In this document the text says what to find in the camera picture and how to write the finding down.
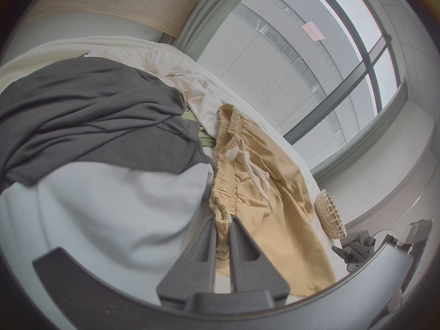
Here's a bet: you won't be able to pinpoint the grey-green curtain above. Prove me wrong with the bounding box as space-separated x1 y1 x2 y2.
172 0 262 61

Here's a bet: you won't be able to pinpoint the white garment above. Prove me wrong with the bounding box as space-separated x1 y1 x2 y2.
84 45 224 140

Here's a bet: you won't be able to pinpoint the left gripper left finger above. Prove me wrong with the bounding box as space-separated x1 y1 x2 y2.
156 215 219 297

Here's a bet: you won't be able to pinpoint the green garment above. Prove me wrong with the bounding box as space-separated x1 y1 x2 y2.
182 111 217 149

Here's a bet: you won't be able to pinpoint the pale blue garment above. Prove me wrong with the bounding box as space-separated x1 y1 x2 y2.
0 160 215 288

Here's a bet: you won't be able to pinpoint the black garment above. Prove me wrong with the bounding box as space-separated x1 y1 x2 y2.
0 57 215 188

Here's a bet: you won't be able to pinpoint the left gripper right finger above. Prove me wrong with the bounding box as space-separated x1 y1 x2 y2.
228 215 291 295

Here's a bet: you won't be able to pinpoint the tan shorts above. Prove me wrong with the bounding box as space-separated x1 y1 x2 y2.
208 103 337 296

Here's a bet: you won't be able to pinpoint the round woven basket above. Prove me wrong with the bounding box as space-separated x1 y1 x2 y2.
314 189 346 240

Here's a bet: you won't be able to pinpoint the bed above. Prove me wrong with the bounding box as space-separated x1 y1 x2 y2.
0 0 348 305

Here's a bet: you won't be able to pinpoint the window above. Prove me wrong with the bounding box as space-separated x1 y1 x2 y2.
192 0 401 181

